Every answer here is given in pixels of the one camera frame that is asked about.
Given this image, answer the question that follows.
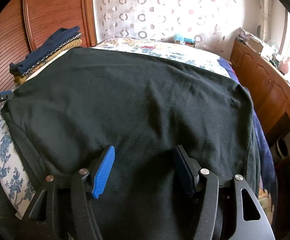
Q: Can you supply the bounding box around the black t-shirt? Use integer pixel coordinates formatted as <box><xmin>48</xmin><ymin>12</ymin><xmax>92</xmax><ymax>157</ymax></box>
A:
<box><xmin>1</xmin><ymin>48</ymin><xmax>260</xmax><ymax>239</ymax></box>

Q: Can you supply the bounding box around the dark blue blanket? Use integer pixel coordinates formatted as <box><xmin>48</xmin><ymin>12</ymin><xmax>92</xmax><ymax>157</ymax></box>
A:
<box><xmin>218</xmin><ymin>57</ymin><xmax>278</xmax><ymax>205</ymax></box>

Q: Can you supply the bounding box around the folded navy blue garment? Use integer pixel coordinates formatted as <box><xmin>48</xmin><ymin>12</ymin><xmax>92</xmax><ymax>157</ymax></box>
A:
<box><xmin>10</xmin><ymin>26</ymin><xmax>80</xmax><ymax>75</ymax></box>

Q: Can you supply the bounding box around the folded circle trimmed dark garment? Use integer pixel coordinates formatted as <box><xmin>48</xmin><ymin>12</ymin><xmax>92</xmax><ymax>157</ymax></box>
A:
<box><xmin>19</xmin><ymin>32</ymin><xmax>82</xmax><ymax>79</ymax></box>

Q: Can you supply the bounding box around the wooden wardrobe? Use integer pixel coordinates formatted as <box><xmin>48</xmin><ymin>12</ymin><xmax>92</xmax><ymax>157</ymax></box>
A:
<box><xmin>0</xmin><ymin>0</ymin><xmax>97</xmax><ymax>92</ymax></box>

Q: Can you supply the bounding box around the wooden sideboard cabinet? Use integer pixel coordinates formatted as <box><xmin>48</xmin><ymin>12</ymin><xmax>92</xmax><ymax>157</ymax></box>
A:
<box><xmin>230</xmin><ymin>39</ymin><xmax>290</xmax><ymax>160</ymax></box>

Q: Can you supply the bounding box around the pink bottle on sideboard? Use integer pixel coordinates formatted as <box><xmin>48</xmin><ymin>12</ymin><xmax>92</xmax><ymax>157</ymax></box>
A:
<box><xmin>278</xmin><ymin>56</ymin><xmax>290</xmax><ymax>75</ymax></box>

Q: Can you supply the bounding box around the pink floral quilt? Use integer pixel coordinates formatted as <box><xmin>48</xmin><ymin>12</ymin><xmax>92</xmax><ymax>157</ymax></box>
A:
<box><xmin>94</xmin><ymin>37</ymin><xmax>178</xmax><ymax>53</ymax></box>

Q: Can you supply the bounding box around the blue floral bed sheet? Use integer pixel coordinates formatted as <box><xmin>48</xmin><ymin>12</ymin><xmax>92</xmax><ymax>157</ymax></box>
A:
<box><xmin>0</xmin><ymin>44</ymin><xmax>232</xmax><ymax>218</ymax></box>

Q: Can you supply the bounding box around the cardboard box on sideboard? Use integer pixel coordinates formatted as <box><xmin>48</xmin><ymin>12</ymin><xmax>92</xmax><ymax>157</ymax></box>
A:
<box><xmin>245</xmin><ymin>37</ymin><xmax>263</xmax><ymax>54</ymax></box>

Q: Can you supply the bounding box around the tissue box with blue bag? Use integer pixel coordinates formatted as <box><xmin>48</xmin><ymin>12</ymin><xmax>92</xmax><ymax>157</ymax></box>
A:
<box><xmin>174</xmin><ymin>34</ymin><xmax>195</xmax><ymax>48</ymax></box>

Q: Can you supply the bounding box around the circle patterned curtain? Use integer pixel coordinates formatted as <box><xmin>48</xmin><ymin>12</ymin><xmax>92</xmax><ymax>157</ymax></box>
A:
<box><xmin>93</xmin><ymin>0</ymin><xmax>261</xmax><ymax>58</ymax></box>

